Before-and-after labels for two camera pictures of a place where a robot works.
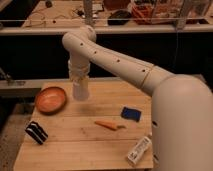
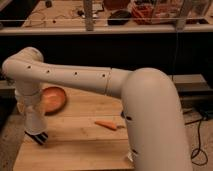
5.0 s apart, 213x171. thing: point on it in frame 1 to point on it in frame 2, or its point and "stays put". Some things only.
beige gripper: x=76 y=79 to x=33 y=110
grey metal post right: x=181 y=22 stays put
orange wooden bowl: x=50 y=100 stays put
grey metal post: x=88 y=12 stays put
